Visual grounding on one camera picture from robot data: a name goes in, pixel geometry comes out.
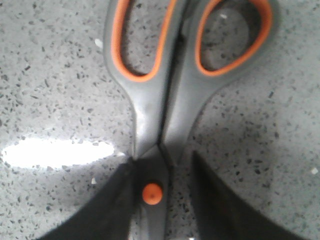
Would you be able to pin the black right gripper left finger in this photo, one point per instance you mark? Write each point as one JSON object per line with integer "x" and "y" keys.
{"x": 107, "y": 216}

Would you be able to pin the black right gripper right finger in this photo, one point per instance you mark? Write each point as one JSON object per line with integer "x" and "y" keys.
{"x": 222, "y": 215}

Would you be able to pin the grey orange scissors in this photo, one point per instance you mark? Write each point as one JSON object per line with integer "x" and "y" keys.
{"x": 167, "y": 100}

